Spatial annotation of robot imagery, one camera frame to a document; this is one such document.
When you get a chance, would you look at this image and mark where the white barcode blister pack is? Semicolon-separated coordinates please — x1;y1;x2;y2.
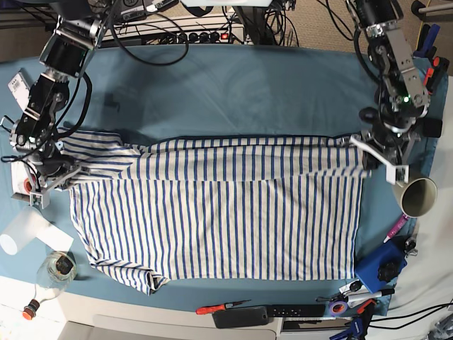
8;71;30;111

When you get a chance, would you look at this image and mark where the blue black bar clamp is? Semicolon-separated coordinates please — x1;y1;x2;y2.
329;299;377;340

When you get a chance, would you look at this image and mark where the black square block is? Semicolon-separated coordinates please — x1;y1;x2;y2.
422;118;442;139

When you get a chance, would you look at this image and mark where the pink white pen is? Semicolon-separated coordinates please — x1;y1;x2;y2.
383;213;409;243

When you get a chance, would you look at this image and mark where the blue white striped T-shirt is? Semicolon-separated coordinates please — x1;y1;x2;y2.
62;131;370;294

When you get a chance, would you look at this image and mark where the red handled screwdriver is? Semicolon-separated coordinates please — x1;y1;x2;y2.
195;300;249;315

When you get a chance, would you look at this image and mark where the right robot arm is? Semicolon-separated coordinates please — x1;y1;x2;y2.
1;1;115;181

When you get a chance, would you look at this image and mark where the black smartphone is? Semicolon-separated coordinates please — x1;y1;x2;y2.
212;306;269;329

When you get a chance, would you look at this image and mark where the purple tape roll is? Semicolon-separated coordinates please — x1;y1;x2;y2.
328;300;349;317

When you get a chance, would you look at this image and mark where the clear glass bottle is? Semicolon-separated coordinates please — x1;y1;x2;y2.
22;251;76;320

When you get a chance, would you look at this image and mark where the metal hex key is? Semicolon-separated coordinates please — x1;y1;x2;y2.
0;115;15;134

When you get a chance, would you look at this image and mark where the red tape roll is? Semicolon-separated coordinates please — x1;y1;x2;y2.
23;178;35;195

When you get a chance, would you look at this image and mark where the blue plastic box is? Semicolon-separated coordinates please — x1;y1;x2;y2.
355;241;407;293

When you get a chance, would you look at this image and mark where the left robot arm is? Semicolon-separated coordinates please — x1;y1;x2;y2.
345;1;430;165

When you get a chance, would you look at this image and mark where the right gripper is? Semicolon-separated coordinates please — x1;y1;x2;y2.
33;150;78;186

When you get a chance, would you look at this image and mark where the black marker pen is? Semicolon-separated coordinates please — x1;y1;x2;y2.
347;288;395;307

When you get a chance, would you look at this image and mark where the teal table cloth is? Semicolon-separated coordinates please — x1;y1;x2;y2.
0;44;449;317

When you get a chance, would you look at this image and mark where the orange black clamp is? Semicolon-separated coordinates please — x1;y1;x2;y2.
424;57;449;94

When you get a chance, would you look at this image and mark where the black power strip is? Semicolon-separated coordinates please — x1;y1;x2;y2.
161;31;234;45

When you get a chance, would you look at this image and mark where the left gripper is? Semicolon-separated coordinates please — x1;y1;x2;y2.
362;118;419;170

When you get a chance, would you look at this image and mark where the black remote control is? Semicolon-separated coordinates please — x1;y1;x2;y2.
266;305;326;318

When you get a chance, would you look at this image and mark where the grey ceramic mug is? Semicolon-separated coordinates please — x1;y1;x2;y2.
392;174;437;218

